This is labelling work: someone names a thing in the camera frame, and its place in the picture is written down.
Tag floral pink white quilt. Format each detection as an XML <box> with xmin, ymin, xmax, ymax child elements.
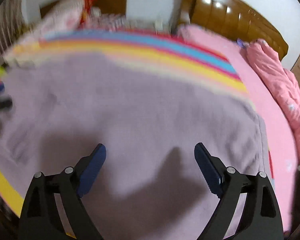
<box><xmin>3</xmin><ymin>0</ymin><xmax>85</xmax><ymax>59</ymax></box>

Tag patterned beige curtain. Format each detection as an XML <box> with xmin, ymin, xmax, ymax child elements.
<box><xmin>0</xmin><ymin>0</ymin><xmax>24</xmax><ymax>57</ymax></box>

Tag rainbow striped bed sheet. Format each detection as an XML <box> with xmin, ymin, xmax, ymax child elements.
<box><xmin>0</xmin><ymin>30</ymin><xmax>254</xmax><ymax>216</ymax></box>

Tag dark brown flat headboard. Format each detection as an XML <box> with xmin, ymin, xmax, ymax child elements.
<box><xmin>39</xmin><ymin>0</ymin><xmax>127</xmax><ymax>18</ymax></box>

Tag pink bed sheet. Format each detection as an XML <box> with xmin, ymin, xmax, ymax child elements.
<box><xmin>177</xmin><ymin>24</ymin><xmax>298</xmax><ymax>231</ymax></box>

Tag small purple item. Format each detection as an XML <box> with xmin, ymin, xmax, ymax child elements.
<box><xmin>236</xmin><ymin>38</ymin><xmax>249</xmax><ymax>48</ymax></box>

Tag glossy brown wooden headboard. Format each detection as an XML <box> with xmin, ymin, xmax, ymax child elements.
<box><xmin>177</xmin><ymin>0</ymin><xmax>288</xmax><ymax>60</ymax></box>

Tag floral covered nightstand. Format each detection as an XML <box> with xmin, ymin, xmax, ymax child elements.
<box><xmin>125</xmin><ymin>19</ymin><xmax>171</xmax><ymax>33</ymax></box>

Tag lilac knit pants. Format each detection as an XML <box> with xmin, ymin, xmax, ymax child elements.
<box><xmin>0</xmin><ymin>53</ymin><xmax>269</xmax><ymax>239</ymax></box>

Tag checkered red white cloth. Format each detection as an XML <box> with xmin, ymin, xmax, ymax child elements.
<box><xmin>83</xmin><ymin>14</ymin><xmax>126</xmax><ymax>31</ymax></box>

